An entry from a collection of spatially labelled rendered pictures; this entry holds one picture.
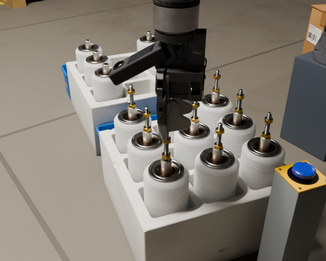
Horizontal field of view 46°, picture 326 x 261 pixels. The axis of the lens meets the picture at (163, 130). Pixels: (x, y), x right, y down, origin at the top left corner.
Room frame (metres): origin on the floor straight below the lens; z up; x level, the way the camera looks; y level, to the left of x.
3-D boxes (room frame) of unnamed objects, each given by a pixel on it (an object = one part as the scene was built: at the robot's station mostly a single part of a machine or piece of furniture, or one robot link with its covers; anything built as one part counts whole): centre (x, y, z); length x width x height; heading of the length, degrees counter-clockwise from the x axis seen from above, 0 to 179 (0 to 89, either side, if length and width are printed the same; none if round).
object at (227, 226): (0.78, -0.07, 0.09); 0.39 x 0.39 x 0.18; 21
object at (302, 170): (0.54, -0.25, 0.32); 0.04 x 0.04 x 0.02
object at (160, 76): (0.63, -0.03, 0.49); 0.09 x 0.08 x 0.12; 83
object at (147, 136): (0.74, 0.04, 0.26); 0.02 x 0.02 x 0.03
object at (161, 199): (0.63, -0.01, 0.16); 0.10 x 0.10 x 0.18
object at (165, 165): (0.63, -0.01, 0.26); 0.02 x 0.02 x 0.03
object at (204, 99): (0.93, -0.14, 0.25); 0.08 x 0.08 x 0.01
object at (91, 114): (1.28, 0.12, 0.09); 0.39 x 0.39 x 0.18; 23
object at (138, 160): (0.74, 0.04, 0.16); 0.10 x 0.10 x 0.18
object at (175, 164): (0.63, -0.01, 0.25); 0.08 x 0.08 x 0.01
